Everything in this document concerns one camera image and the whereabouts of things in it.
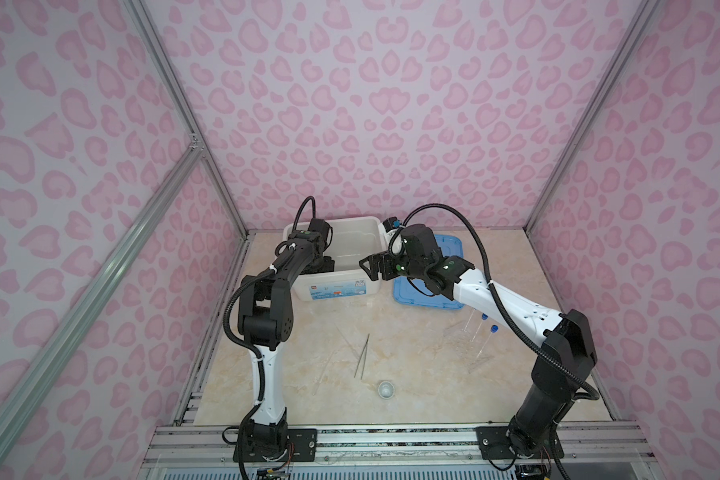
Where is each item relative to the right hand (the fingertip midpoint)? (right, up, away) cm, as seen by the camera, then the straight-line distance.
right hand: (374, 256), depth 80 cm
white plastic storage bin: (-7, +5, +20) cm, 22 cm away
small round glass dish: (+3, -37, +2) cm, 37 cm away
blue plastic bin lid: (+9, -8, -10) cm, 16 cm away
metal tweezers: (-3, -31, +7) cm, 32 cm away
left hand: (-18, -4, +20) cm, 27 cm away
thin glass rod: (-9, -26, +13) cm, 30 cm away
